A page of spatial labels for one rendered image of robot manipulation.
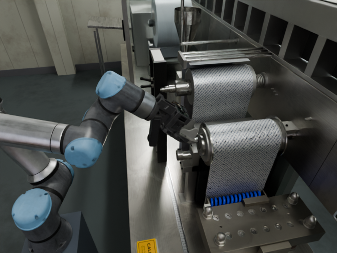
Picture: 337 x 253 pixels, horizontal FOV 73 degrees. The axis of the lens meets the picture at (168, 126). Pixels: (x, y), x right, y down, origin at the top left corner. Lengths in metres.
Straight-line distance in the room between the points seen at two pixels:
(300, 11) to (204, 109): 0.44
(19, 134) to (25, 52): 4.13
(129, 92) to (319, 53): 0.57
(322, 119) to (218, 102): 0.35
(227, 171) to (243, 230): 0.20
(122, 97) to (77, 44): 3.90
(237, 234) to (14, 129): 0.72
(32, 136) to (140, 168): 0.68
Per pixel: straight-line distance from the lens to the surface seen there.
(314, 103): 0.84
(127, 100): 0.61
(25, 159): 0.90
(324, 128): 0.82
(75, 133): 0.58
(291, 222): 0.96
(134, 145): 1.31
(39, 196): 0.90
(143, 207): 1.05
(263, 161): 0.87
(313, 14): 0.87
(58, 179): 0.95
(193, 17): 1.28
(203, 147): 0.75
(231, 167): 0.82
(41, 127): 0.61
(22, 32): 4.62
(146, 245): 0.94
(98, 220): 2.13
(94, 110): 0.65
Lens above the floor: 1.78
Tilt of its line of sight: 38 degrees down
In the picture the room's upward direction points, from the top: straight up
